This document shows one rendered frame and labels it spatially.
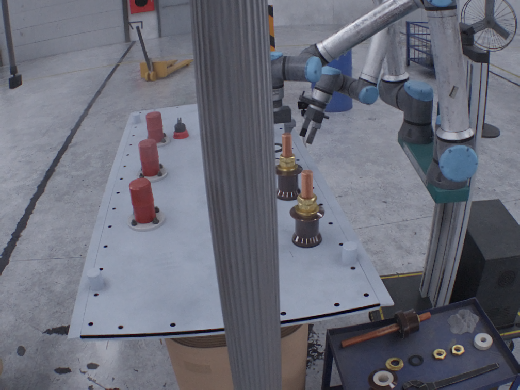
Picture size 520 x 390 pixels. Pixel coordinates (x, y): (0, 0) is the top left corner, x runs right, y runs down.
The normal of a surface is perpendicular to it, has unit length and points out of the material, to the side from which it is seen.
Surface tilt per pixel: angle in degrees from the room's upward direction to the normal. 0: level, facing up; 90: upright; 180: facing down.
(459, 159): 95
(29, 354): 0
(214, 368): 90
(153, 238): 0
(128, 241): 0
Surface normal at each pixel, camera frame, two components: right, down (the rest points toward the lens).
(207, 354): 0.09, 0.42
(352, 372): -0.05, -0.90
